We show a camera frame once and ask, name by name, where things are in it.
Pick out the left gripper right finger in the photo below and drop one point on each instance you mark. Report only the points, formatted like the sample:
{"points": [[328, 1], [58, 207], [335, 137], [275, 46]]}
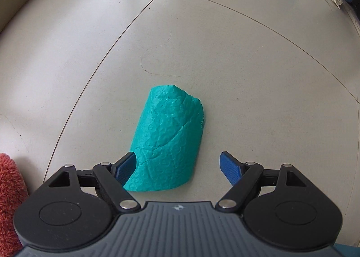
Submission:
{"points": [[246, 179]]}

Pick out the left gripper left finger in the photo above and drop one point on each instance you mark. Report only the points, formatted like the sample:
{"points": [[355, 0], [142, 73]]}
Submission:
{"points": [[109, 180]]}

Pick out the teal embossed paper wrapper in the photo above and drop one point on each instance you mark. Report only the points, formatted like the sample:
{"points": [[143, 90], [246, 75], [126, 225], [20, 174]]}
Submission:
{"points": [[167, 140]]}

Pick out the red fluffy slipper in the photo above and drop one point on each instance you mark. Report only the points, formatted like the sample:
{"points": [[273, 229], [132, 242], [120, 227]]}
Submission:
{"points": [[13, 194]]}

